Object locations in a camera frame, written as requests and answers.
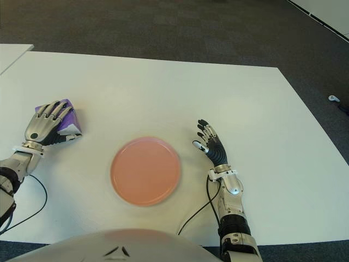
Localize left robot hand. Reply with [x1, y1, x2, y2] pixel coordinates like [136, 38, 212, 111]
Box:
[23, 100, 75, 147]

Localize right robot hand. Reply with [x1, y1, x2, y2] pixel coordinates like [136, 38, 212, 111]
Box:
[192, 118, 230, 166]

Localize purple tissue paper pack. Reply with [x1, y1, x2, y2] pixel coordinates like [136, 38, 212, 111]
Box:
[34, 98, 83, 142]

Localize pink round plate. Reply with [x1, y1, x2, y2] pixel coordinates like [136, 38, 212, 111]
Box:
[110, 136, 182, 207]

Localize white side table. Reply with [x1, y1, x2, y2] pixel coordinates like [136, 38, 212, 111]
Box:
[0, 44, 34, 76]

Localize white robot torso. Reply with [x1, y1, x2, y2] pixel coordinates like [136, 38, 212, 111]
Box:
[10, 228, 216, 262]

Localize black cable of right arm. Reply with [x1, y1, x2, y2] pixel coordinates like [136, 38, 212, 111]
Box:
[177, 176, 223, 235]

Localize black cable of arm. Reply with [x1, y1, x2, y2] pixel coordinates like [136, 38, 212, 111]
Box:
[0, 174, 47, 234]
[177, 176, 223, 235]

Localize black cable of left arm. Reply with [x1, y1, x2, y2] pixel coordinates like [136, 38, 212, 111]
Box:
[0, 174, 47, 234]

